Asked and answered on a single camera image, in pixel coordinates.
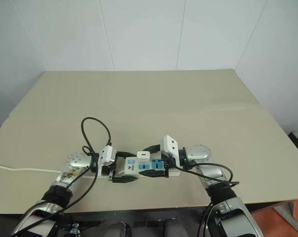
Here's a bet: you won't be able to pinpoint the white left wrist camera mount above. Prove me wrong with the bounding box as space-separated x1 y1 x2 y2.
98 145 118 166

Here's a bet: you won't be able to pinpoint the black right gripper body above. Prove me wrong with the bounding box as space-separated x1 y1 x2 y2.
160 151 176 179

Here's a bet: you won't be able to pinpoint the white power strip blue sockets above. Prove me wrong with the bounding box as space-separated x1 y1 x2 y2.
83 155 181 180

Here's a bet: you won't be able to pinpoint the dark rounded shape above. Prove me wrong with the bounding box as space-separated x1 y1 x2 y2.
106 221 128 237

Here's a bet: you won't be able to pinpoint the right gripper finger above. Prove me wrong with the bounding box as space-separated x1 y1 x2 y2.
142 145 162 155
138 169 168 179

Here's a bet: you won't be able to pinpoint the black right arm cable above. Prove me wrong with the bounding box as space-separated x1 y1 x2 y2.
167 158 240 237

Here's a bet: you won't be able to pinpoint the white charger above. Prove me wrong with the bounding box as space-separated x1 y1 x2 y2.
136 151 151 162

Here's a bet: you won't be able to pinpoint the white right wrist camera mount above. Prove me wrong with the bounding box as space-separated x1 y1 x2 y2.
160 135 181 169

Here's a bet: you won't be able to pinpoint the white power strip cable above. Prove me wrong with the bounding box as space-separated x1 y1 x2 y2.
0 163 63 173

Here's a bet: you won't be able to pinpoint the silver metal clamp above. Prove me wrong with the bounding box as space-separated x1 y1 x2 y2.
69 223 81 235

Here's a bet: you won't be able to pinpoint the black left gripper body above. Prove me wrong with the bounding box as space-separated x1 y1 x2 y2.
100 151 120 182

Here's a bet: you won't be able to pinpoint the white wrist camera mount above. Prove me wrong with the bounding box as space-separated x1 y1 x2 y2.
98 145 118 166
160 135 181 169

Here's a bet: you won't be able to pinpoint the black frame under table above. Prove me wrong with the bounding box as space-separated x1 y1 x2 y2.
56 209 208 237

